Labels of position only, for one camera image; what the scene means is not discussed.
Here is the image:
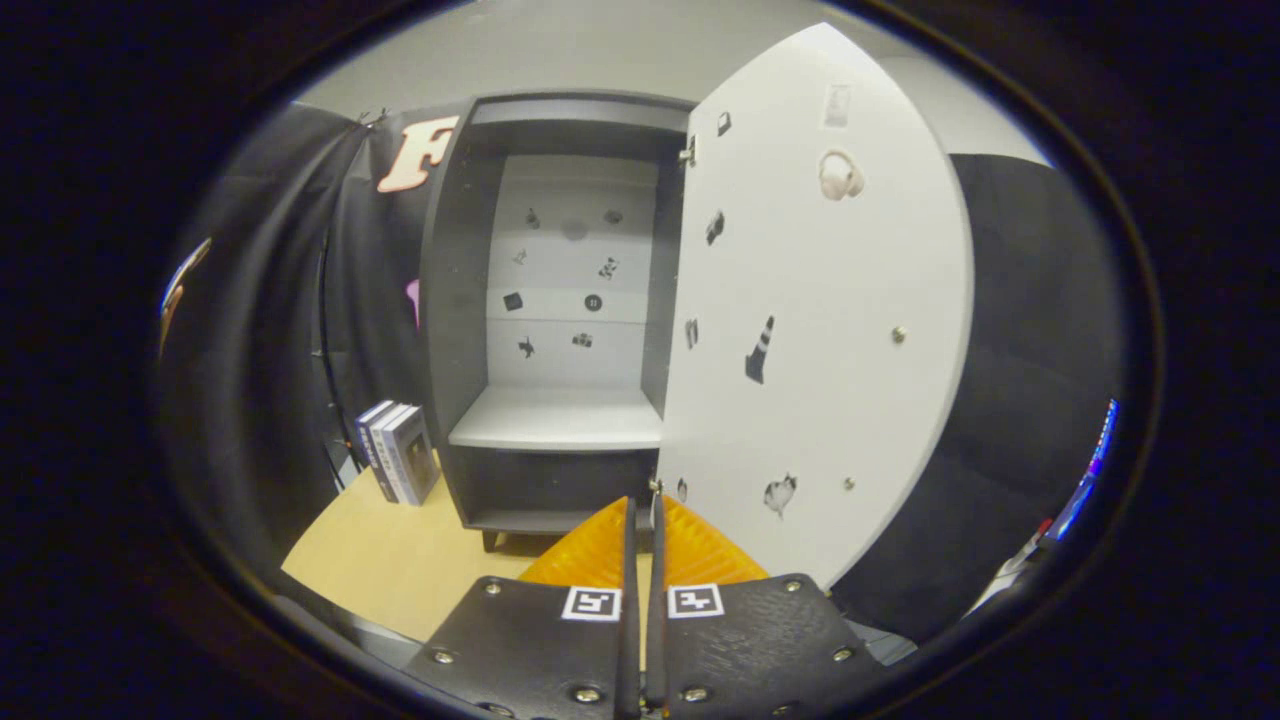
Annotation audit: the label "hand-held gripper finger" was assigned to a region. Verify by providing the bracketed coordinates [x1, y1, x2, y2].
[643, 493, 889, 720]
[398, 495, 643, 720]

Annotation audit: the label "white and red object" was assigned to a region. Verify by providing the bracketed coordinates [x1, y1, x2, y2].
[970, 520, 1051, 613]

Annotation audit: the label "dark grey cabinet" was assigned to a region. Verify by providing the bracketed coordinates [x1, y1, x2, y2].
[420, 92, 693, 553]

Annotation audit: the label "laptop screen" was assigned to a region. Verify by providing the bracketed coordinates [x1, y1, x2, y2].
[1045, 398, 1119, 546]

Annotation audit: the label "black backdrop cloth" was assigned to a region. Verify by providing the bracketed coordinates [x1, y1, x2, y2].
[160, 100, 1121, 641]

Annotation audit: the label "black cable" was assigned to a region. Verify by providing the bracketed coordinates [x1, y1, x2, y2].
[316, 228, 349, 491]

